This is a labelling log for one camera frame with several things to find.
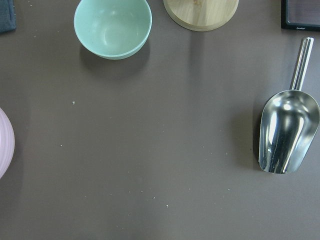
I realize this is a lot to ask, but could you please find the wooden cup rack stand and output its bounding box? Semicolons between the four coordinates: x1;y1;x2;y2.
163;0;239;32

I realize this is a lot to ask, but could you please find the stainless steel ice scoop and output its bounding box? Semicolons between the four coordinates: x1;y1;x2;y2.
258;37;320;174

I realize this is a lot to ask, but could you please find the pink bowl of ice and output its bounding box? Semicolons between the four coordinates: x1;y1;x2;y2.
0;109;15;178

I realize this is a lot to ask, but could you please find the mint green bowl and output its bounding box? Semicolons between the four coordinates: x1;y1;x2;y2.
73;0;153;60

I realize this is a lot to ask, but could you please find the black framed glass tray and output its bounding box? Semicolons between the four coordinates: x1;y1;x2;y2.
281;0;320;32

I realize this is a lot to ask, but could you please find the grey folded cloth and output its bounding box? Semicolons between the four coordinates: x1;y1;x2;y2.
0;0;16;34

